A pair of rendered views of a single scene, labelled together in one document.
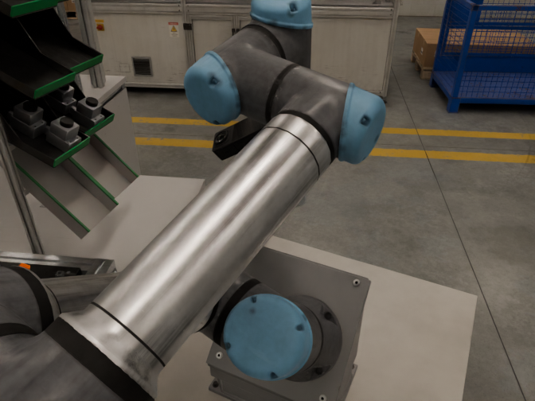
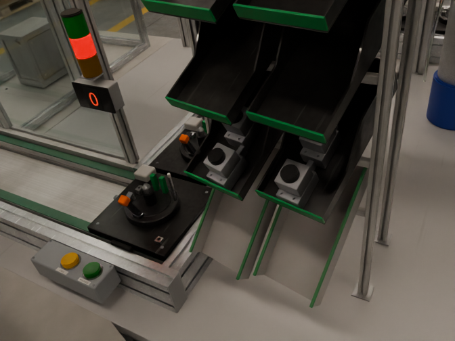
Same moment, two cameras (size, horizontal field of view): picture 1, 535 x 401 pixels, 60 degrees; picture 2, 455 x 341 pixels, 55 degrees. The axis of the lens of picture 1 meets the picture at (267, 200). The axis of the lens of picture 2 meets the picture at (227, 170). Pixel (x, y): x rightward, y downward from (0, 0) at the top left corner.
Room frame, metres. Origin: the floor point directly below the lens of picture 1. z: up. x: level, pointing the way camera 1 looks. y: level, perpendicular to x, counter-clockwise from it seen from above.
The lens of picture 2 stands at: (1.29, -0.06, 1.72)
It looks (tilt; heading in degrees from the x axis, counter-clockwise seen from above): 39 degrees down; 118
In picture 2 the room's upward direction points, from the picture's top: 10 degrees counter-clockwise
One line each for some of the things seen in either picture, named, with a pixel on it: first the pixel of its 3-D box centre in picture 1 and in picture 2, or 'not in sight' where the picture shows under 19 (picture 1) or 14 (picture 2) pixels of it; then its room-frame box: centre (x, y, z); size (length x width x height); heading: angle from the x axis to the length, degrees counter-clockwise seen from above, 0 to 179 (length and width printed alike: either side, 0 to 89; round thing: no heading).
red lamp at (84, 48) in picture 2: not in sight; (82, 44); (0.55, 0.71, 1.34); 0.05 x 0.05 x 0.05
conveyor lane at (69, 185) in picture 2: not in sight; (82, 190); (0.43, 0.63, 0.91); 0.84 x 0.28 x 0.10; 173
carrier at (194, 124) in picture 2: not in sight; (202, 137); (0.75, 0.83, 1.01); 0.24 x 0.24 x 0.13; 83
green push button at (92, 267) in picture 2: not in sight; (92, 270); (0.68, 0.36, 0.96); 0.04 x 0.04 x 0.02
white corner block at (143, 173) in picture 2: not in sight; (145, 175); (0.64, 0.68, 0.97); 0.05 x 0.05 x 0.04; 83
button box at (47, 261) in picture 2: not in sight; (75, 269); (0.61, 0.37, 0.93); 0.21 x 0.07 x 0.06; 173
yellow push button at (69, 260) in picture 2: not in sight; (70, 261); (0.61, 0.37, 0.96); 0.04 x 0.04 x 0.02
